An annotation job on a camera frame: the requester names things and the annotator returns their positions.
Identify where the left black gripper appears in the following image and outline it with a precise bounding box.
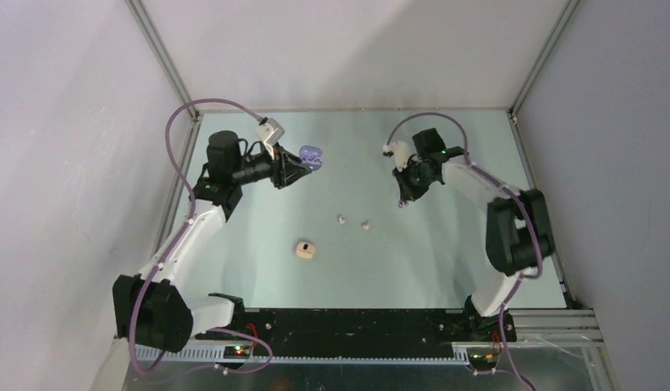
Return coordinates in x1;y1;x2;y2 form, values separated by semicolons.
231;142;311;190

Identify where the purple earbud charging case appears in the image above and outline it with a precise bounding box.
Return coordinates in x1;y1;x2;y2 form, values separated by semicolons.
299;145;323;172

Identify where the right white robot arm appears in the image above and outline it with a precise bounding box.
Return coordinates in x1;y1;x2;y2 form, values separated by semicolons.
382;128;555;340

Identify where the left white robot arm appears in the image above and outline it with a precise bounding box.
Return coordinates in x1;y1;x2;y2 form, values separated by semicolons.
112;130;320;353

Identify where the beige earbud charging case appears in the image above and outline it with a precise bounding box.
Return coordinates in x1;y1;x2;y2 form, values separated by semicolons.
295;241;316;260

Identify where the right controller board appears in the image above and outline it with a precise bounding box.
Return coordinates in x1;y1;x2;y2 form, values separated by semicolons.
469;354;500;365

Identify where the controller board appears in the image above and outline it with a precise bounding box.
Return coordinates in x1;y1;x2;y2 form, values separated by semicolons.
469;354;500;365
223;345;252;359

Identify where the left controller board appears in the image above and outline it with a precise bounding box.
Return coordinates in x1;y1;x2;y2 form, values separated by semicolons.
223;345;252;359

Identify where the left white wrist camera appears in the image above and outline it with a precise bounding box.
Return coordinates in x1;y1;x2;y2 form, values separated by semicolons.
256;116;284;160

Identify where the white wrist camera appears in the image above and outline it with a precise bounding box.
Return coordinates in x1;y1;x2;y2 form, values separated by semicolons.
256;116;284;160
382;141;412;172

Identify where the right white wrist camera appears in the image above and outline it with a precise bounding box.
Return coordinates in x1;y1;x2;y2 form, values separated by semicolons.
382;141;412;172

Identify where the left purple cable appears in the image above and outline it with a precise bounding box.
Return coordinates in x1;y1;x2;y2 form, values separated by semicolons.
127;99;274;376

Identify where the aluminium frame rail front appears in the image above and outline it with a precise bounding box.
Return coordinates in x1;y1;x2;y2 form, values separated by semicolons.
134;309;603;363

